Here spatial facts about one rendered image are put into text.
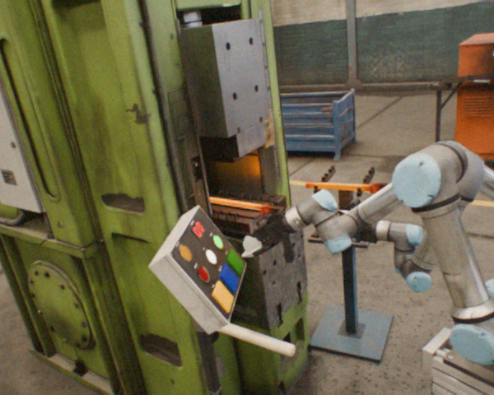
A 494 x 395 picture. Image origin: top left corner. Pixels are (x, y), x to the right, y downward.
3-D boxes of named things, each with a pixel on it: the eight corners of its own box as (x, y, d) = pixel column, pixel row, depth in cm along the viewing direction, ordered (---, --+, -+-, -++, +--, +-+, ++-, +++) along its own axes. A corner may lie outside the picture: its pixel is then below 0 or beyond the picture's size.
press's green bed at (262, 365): (314, 358, 246) (307, 287, 229) (280, 406, 219) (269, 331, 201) (233, 330, 278) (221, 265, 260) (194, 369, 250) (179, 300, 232)
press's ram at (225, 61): (280, 113, 197) (270, 16, 182) (228, 137, 169) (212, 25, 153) (206, 112, 221) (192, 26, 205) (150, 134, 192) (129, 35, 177)
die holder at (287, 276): (308, 286, 229) (301, 207, 212) (269, 331, 201) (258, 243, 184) (221, 265, 260) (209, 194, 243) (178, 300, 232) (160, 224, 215)
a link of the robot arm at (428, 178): (529, 341, 111) (454, 137, 107) (504, 375, 102) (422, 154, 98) (482, 337, 121) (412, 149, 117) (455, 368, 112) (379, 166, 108)
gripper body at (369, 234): (344, 240, 174) (375, 246, 167) (343, 220, 170) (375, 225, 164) (351, 232, 179) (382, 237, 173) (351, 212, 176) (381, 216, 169)
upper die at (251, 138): (266, 142, 191) (263, 121, 187) (240, 157, 176) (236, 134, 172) (192, 139, 214) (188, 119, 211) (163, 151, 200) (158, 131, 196)
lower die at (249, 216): (275, 218, 204) (272, 201, 201) (250, 238, 190) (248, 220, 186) (204, 206, 228) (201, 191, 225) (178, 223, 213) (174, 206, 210)
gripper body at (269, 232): (253, 223, 151) (282, 205, 147) (268, 242, 153) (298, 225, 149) (250, 234, 144) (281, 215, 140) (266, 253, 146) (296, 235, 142)
